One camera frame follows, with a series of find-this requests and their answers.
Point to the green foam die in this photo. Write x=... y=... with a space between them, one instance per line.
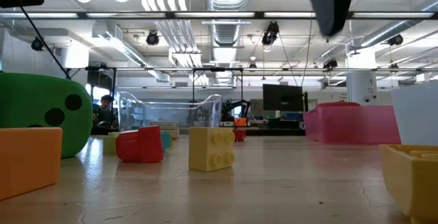
x=34 y=104

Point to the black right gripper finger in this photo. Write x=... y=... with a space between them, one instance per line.
x=328 y=5

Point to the yellow square toy brick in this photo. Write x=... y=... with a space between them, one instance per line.
x=208 y=148

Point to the blue square toy brick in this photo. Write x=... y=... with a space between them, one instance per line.
x=166 y=140

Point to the black computer monitor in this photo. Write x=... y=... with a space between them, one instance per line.
x=282 y=97

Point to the small red square brick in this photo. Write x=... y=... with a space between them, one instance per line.
x=239 y=135

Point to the orange toy brick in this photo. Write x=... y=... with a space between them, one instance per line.
x=27 y=162

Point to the black table rig frame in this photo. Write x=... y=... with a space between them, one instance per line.
x=137 y=15

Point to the black ceiling spotlight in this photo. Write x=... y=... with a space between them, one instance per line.
x=330 y=63
x=270 y=34
x=152 y=38
x=396 y=39
x=37 y=43

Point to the pink plastic bin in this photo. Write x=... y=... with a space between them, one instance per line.
x=352 y=124

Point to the person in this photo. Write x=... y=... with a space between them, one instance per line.
x=104 y=112

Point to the clear plastic bin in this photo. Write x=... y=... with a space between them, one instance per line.
x=137 y=114

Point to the red tall-stud toy brick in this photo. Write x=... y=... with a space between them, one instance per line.
x=140 y=145

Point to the white plastic bin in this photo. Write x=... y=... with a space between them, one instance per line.
x=417 y=114

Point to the long yellow toy brick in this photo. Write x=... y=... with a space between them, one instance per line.
x=410 y=183

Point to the black background robot arm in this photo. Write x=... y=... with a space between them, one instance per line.
x=234 y=107

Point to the orange background box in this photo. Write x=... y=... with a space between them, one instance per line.
x=240 y=122

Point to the pale green square brick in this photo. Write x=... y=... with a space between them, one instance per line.
x=110 y=146

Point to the white round pillar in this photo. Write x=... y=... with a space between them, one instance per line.
x=361 y=87

